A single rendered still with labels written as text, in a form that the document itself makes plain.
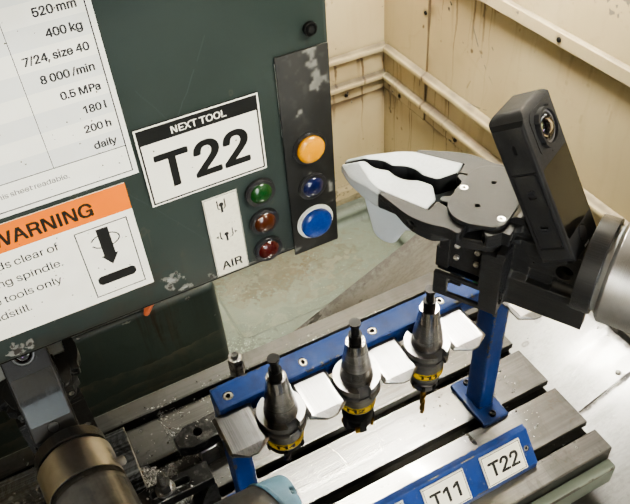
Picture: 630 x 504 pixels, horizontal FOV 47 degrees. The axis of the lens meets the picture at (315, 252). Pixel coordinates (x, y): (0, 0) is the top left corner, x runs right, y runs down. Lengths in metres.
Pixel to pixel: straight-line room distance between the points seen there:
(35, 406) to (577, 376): 1.07
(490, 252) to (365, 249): 1.55
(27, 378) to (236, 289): 1.27
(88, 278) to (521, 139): 0.34
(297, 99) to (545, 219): 0.21
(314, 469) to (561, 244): 0.84
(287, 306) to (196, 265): 1.30
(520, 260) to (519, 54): 1.01
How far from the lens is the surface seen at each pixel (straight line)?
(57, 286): 0.60
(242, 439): 0.93
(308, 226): 0.65
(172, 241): 0.61
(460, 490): 1.22
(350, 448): 1.29
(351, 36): 1.90
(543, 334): 1.59
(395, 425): 1.31
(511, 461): 1.25
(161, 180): 0.57
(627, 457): 1.48
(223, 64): 0.54
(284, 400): 0.90
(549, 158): 0.50
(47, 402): 0.79
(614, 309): 0.52
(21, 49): 0.50
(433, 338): 0.97
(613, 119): 1.38
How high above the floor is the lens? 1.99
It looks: 43 degrees down
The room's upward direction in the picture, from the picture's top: 5 degrees counter-clockwise
